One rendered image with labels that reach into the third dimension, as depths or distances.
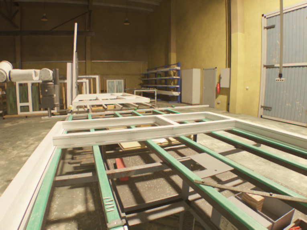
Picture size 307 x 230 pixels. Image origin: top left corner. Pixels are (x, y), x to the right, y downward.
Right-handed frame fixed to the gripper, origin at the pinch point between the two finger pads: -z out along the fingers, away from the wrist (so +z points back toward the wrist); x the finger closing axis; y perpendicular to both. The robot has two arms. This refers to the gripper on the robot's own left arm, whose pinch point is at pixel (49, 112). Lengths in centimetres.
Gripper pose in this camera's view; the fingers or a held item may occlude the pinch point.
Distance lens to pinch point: 119.5
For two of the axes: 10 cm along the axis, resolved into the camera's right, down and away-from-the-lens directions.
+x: 9.4, -0.6, 3.4
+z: 0.0, -9.8, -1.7
